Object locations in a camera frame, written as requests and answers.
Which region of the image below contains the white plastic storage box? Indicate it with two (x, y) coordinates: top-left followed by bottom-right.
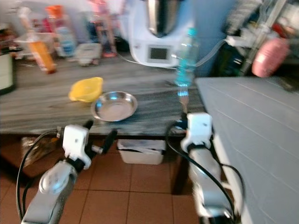
(117, 139), (164, 165)

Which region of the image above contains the clear bottle orange cap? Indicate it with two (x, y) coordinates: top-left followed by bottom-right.
(46, 5), (75, 57)

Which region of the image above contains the white milk carton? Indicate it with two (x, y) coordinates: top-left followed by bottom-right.
(18, 7), (36, 35)

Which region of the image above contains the small clear lidded food container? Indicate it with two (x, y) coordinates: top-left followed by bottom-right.
(76, 43), (102, 66)

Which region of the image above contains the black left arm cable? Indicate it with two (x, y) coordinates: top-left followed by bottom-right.
(16, 130), (64, 224)

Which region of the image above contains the white adapter cable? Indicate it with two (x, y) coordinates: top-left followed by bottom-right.
(196, 40), (229, 66)

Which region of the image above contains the large clear plastic container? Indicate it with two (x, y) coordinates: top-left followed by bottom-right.
(13, 33), (54, 59)

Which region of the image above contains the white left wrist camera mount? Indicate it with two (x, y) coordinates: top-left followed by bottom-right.
(62, 125), (92, 169)

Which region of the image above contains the pink drinking bottle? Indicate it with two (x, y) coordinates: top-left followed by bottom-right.
(93, 0), (117, 57)

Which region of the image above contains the crumpled clear plastic bag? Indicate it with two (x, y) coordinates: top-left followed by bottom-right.
(21, 138), (52, 164)

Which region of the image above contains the clear water bottle teal cap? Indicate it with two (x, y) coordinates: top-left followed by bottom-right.
(174, 27), (200, 89)

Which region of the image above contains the round steel plate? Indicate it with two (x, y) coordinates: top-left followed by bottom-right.
(91, 91), (138, 122)

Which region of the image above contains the black bag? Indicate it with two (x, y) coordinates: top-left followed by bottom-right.
(208, 44), (255, 77)

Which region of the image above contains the white power adapter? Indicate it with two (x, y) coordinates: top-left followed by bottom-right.
(227, 33), (260, 47)

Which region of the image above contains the white kitchen machine cable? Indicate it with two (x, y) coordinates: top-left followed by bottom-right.
(114, 52), (143, 65)

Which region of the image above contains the pink rounded bag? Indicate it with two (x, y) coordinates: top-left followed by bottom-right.
(251, 37), (289, 78)

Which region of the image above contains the white kitchen machine steel jug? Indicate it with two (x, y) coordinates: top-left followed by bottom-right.
(128, 0), (197, 69)

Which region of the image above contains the steel fork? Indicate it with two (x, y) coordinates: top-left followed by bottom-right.
(178, 88), (190, 115)

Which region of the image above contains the white tray dark rim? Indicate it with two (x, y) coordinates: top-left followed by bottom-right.
(0, 53), (14, 95)

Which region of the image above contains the yellow plastic bowl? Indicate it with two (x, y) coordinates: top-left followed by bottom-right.
(68, 77), (103, 103)

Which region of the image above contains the grey patterned fabric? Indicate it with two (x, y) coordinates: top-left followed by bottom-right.
(222, 0), (269, 35)

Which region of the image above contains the clear bag of food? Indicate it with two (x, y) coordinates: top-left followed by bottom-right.
(0, 28), (17, 52)

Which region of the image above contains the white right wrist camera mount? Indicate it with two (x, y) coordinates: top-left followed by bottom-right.
(182, 112), (213, 150)

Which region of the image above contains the orange sauce squeeze bottle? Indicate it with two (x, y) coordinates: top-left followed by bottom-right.
(26, 29), (57, 74)

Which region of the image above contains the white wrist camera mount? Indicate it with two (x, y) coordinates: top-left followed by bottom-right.
(182, 112), (213, 150)
(62, 125), (92, 169)

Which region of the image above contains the white folding table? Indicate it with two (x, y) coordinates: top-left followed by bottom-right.
(195, 77), (299, 224)

